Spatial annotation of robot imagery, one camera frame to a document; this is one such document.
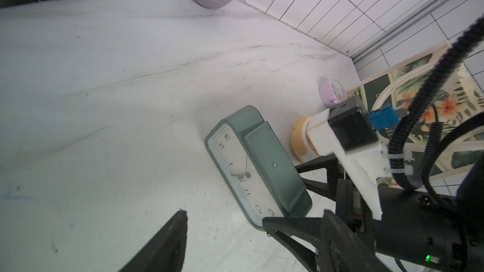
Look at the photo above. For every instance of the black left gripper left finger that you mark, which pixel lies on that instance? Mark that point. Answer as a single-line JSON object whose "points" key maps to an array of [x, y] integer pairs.
{"points": [[165, 252]]}

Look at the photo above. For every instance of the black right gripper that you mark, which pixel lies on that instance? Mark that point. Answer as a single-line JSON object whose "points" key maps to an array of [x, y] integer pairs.
{"points": [[413, 227]]}

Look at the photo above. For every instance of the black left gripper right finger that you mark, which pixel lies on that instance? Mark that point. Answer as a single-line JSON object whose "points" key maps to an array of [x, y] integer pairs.
{"points": [[339, 249]]}

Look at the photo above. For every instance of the green rectangular alarm clock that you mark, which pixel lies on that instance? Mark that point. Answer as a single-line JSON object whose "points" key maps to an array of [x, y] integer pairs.
{"points": [[256, 168]]}

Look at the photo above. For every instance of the cream canvas floral tote bag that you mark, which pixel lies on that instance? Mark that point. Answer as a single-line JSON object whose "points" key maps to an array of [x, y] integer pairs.
{"points": [[457, 101]]}

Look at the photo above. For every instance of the orange rounded alarm clock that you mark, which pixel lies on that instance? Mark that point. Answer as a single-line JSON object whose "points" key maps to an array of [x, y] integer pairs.
{"points": [[301, 144]]}

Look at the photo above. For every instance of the lilac round alarm clock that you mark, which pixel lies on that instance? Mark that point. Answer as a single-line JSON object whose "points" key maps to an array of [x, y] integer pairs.
{"points": [[332, 93]]}

